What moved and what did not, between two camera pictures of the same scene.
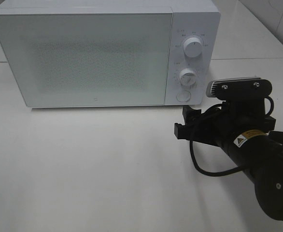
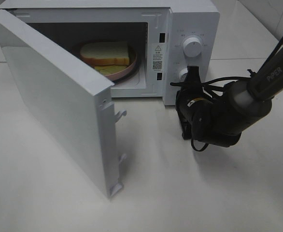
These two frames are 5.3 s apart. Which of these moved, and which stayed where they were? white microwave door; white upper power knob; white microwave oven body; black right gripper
Moved: white microwave door; black right gripper
Stayed: white microwave oven body; white upper power knob
